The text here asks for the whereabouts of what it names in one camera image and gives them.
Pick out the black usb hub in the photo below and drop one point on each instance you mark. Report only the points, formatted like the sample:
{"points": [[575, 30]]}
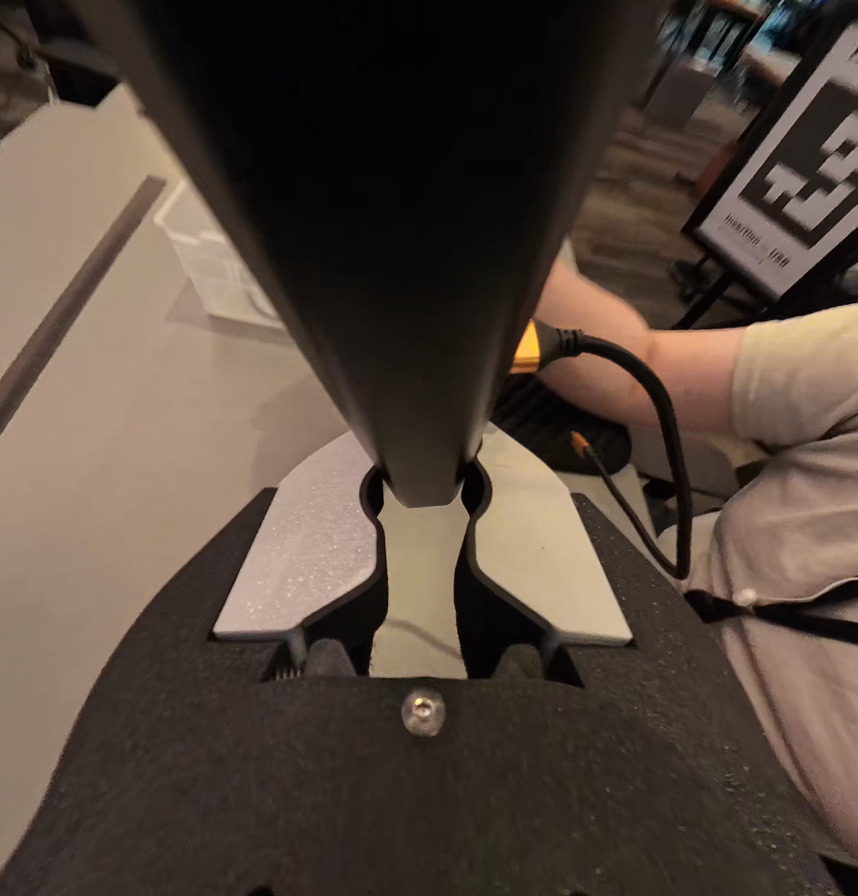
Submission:
{"points": [[401, 210]]}

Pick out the black white tag sign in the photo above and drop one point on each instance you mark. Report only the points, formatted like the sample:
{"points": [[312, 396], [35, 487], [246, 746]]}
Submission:
{"points": [[821, 175]]}

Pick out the black wrist rest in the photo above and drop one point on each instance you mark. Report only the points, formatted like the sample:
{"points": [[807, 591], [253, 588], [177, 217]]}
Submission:
{"points": [[541, 434]]}

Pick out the clear plastic box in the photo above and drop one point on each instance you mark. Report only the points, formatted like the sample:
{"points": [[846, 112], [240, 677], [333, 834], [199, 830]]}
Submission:
{"points": [[226, 280]]}

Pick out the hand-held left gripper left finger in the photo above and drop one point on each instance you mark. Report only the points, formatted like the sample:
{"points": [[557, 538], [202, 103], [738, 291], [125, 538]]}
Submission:
{"points": [[303, 553]]}

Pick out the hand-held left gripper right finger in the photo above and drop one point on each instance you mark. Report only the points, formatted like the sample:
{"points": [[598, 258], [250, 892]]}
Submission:
{"points": [[541, 553]]}

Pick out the black sign stand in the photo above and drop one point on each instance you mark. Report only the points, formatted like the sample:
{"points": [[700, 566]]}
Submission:
{"points": [[709, 294]]}

